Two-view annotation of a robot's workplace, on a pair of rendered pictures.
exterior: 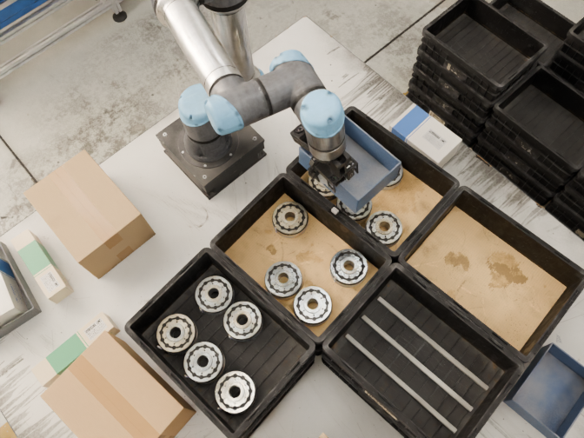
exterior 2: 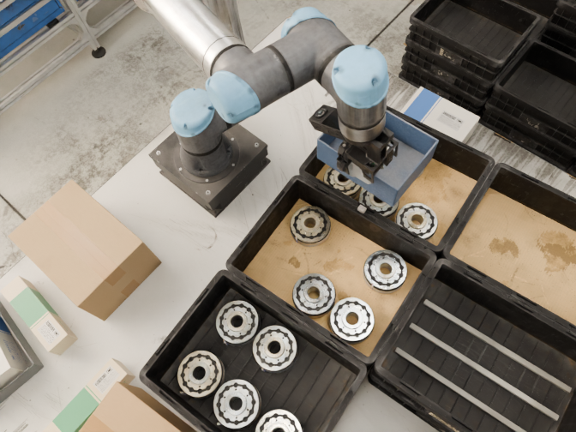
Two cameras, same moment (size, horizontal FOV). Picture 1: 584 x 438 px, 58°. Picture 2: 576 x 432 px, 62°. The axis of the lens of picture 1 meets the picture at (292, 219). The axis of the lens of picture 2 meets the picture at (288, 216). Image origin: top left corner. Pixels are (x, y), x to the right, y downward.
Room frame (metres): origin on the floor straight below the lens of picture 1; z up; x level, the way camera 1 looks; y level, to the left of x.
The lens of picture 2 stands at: (0.11, 0.08, 1.98)
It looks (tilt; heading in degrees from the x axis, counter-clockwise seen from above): 65 degrees down; 357
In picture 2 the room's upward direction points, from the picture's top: 10 degrees counter-clockwise
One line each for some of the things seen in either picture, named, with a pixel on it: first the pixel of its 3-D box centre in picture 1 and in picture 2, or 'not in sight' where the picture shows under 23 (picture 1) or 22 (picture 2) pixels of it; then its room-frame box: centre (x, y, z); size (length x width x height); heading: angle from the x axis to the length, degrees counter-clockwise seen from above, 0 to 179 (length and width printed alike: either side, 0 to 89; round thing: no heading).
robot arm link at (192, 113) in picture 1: (202, 111); (197, 119); (0.92, 0.23, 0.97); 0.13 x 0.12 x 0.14; 113
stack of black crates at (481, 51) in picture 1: (468, 74); (459, 58); (1.42, -0.82, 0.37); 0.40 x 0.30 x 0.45; 38
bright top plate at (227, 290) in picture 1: (214, 294); (237, 321); (0.40, 0.23, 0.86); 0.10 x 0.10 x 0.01
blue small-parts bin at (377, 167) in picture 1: (348, 162); (375, 149); (0.63, -0.15, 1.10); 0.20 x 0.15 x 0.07; 39
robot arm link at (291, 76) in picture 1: (289, 84); (310, 51); (0.63, -0.02, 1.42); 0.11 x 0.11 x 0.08; 23
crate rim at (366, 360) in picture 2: (299, 253); (329, 261); (0.47, -0.01, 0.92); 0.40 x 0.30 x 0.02; 43
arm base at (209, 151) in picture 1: (206, 133); (203, 145); (0.92, 0.24, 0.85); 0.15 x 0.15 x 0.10
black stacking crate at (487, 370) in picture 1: (417, 359); (484, 367); (0.18, -0.29, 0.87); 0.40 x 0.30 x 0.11; 43
